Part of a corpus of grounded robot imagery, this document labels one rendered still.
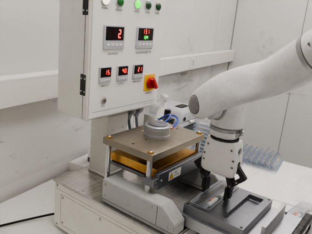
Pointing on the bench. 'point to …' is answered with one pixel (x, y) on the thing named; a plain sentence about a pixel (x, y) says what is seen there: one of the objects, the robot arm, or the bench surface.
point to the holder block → (233, 211)
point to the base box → (87, 216)
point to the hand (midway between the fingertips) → (216, 189)
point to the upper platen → (118, 157)
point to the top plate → (154, 139)
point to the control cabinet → (108, 66)
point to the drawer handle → (303, 224)
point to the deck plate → (94, 188)
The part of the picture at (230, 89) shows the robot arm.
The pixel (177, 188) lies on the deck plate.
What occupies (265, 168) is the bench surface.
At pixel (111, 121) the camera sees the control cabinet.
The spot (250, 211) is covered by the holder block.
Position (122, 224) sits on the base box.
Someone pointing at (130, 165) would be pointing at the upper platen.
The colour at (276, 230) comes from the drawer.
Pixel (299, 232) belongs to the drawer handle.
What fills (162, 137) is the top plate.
